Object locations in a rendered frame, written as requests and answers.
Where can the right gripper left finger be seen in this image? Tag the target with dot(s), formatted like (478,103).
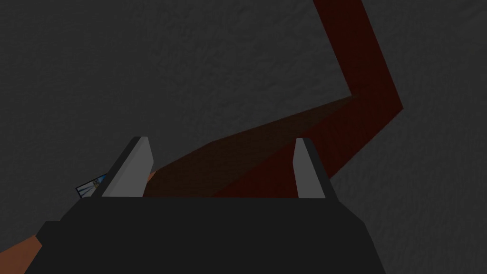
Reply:
(131,171)

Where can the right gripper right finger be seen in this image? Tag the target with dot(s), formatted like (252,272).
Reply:
(309,175)

